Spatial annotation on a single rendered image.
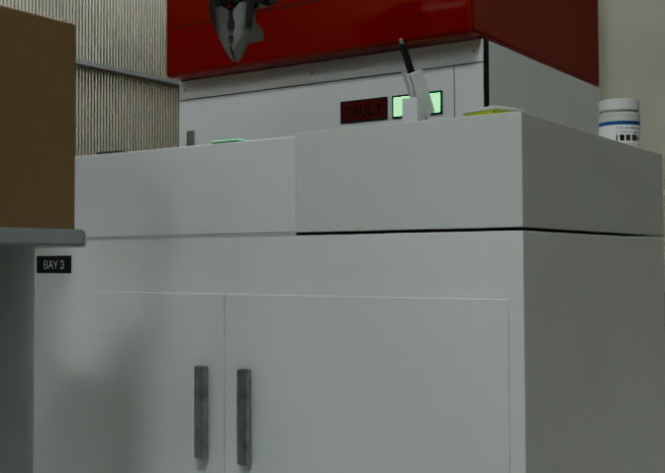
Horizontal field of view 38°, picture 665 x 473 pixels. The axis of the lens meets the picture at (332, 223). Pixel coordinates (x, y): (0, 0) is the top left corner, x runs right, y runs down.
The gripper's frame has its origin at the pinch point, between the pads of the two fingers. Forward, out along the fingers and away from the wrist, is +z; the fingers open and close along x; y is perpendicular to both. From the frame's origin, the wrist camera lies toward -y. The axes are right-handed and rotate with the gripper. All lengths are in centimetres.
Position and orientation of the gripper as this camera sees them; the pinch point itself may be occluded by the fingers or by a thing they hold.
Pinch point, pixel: (233, 52)
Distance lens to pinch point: 156.9
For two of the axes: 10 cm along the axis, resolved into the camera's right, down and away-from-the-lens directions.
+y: 5.6, 0.3, 8.3
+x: -8.3, 0.3, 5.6
